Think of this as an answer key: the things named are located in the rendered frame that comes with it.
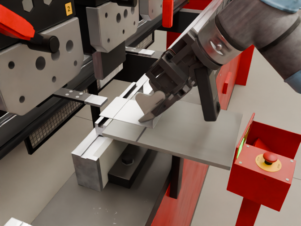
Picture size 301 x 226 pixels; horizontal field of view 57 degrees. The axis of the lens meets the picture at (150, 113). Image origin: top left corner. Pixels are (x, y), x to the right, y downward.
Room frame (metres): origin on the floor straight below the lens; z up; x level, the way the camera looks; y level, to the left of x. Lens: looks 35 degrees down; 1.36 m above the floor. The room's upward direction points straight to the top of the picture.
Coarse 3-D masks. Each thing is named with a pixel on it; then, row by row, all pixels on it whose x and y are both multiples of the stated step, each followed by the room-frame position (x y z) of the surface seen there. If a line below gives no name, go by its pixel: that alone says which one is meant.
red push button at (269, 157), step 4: (268, 152) 0.60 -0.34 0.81; (272, 152) 0.60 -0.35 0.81; (264, 156) 0.58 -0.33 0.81; (268, 156) 0.58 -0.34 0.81; (272, 156) 0.58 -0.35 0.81; (276, 156) 0.58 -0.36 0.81; (268, 160) 0.57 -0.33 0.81; (272, 160) 0.57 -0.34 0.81; (276, 160) 0.57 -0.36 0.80; (268, 164) 0.57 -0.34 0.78
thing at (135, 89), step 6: (132, 84) 0.66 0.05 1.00; (126, 90) 0.62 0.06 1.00; (132, 90) 0.64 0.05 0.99; (138, 90) 0.63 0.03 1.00; (120, 96) 0.59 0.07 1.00; (126, 96) 0.61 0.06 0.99; (102, 120) 0.50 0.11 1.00; (96, 126) 0.48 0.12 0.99; (102, 126) 0.48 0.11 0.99; (96, 132) 0.48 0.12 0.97
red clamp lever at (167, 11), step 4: (164, 0) 0.65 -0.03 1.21; (168, 0) 0.65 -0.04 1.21; (172, 0) 0.65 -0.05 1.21; (164, 4) 0.65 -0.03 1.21; (168, 4) 0.65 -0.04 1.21; (172, 4) 0.65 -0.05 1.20; (164, 8) 0.65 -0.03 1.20; (168, 8) 0.65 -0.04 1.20; (172, 8) 0.66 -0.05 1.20; (164, 12) 0.65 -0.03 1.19; (168, 12) 0.65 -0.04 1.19; (172, 12) 0.66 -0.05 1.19; (164, 16) 0.65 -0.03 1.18; (168, 16) 0.65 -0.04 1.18; (172, 16) 0.66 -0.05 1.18; (164, 20) 0.65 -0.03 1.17; (168, 20) 0.65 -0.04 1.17; (164, 24) 0.65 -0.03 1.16; (168, 24) 0.65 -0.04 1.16
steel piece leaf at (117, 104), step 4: (116, 100) 0.57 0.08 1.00; (120, 100) 0.57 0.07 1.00; (124, 100) 0.57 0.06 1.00; (128, 100) 0.57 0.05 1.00; (112, 104) 0.55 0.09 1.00; (116, 104) 0.55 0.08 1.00; (120, 104) 0.55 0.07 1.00; (124, 104) 0.55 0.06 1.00; (108, 108) 0.54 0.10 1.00; (112, 108) 0.54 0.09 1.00; (116, 108) 0.54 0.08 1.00; (120, 108) 0.54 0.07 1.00; (104, 112) 0.52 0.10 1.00; (108, 112) 0.52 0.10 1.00; (112, 112) 0.52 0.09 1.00; (116, 112) 0.52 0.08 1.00; (104, 116) 0.51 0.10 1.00; (108, 116) 0.51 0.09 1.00; (112, 116) 0.51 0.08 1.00
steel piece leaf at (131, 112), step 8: (128, 104) 0.55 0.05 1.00; (136, 104) 0.55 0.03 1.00; (120, 112) 0.52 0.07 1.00; (128, 112) 0.52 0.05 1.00; (136, 112) 0.52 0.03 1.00; (120, 120) 0.49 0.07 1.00; (128, 120) 0.49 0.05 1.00; (136, 120) 0.49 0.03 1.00; (152, 120) 0.46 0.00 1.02; (152, 128) 0.46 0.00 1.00
